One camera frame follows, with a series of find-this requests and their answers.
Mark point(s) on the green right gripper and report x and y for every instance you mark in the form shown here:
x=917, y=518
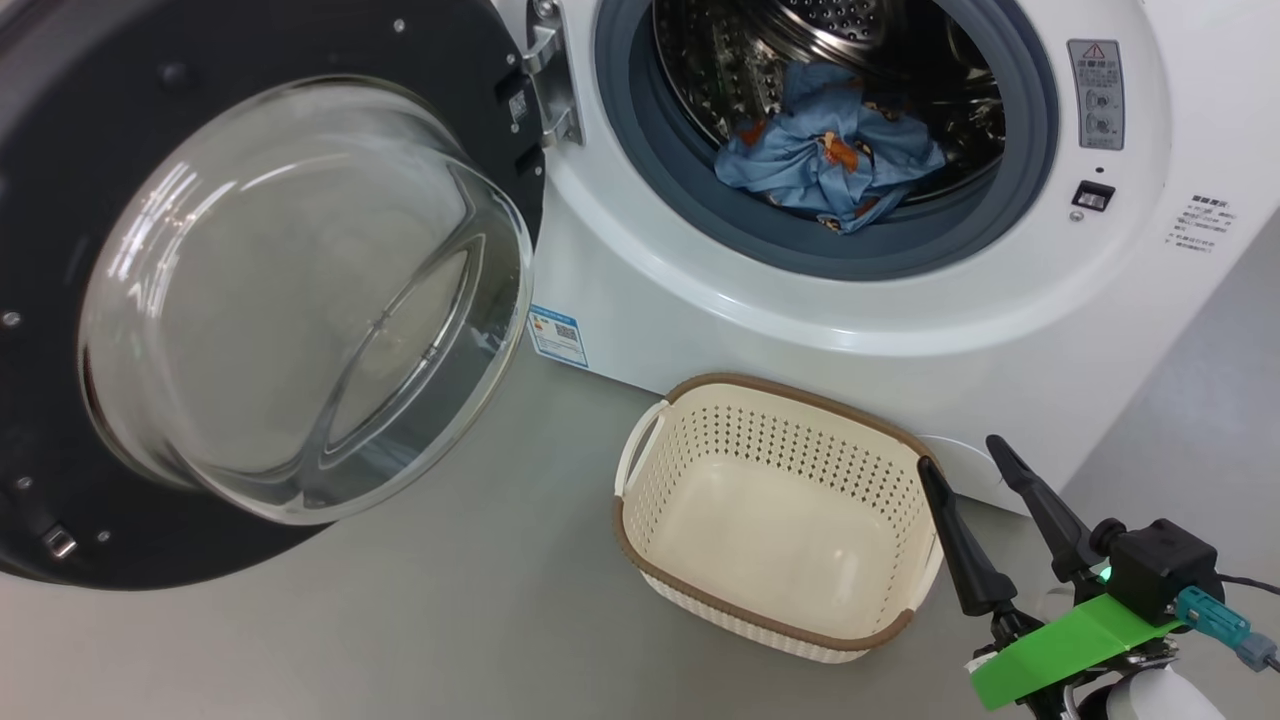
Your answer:
x=1080, y=640

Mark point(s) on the black round glass washer door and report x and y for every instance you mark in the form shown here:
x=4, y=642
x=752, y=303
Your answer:
x=60, y=200

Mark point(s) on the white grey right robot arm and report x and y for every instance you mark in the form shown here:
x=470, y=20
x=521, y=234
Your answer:
x=1150, y=700

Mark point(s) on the white front-load washing machine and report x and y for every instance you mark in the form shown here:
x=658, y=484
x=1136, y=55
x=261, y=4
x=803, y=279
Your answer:
x=800, y=330

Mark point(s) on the black door lock latch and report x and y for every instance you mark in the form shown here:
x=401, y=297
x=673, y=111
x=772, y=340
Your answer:
x=1092, y=196

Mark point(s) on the stainless steel washer drum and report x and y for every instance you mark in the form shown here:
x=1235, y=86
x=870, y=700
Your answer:
x=740, y=60

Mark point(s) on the silver washer door hinge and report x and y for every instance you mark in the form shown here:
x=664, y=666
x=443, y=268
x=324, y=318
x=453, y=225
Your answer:
x=555, y=90

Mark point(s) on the round white drain cover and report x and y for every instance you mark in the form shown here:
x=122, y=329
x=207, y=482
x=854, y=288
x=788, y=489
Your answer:
x=975, y=465

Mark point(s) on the cream perforated laundry basket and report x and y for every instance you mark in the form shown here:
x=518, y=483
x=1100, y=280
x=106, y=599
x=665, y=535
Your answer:
x=780, y=520

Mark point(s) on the printed instruction text label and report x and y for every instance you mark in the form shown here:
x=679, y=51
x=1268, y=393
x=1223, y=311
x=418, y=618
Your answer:
x=1200, y=225

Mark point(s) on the grey warning label sticker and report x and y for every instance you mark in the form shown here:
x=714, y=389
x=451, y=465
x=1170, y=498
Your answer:
x=1095, y=95

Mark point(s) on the blue energy label sticker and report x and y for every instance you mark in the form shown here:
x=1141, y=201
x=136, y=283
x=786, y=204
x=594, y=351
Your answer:
x=557, y=337

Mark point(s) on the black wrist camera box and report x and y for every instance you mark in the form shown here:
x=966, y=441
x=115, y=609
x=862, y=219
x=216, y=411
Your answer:
x=1160, y=565

